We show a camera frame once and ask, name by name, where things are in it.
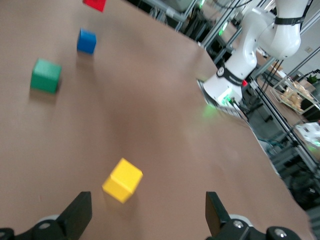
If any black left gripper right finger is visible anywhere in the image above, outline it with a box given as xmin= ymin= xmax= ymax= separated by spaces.
xmin=204 ymin=191 xmax=305 ymax=240

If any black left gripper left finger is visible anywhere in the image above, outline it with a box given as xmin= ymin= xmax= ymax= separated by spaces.
xmin=0 ymin=190 xmax=93 ymax=240

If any red wooden block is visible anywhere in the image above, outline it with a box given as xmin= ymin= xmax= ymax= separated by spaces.
xmin=82 ymin=0 xmax=107 ymax=13

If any yellow wooden block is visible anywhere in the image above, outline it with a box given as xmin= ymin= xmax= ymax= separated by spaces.
xmin=101 ymin=157 xmax=144 ymax=204

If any green wooden block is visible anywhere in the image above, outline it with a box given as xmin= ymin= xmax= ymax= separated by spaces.
xmin=29 ymin=58 xmax=63 ymax=95

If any blue wooden block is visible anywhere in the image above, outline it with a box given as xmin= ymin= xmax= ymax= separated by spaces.
xmin=75 ymin=27 xmax=98 ymax=56

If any clear tray with items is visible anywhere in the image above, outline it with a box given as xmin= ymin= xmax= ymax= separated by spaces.
xmin=270 ymin=74 xmax=320 ymax=116

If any brown paper table cover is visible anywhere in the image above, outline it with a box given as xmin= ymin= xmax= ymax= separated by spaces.
xmin=0 ymin=0 xmax=314 ymax=240

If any green potted plant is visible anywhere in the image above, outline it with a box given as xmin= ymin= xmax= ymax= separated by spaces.
xmin=305 ymin=73 xmax=320 ymax=85

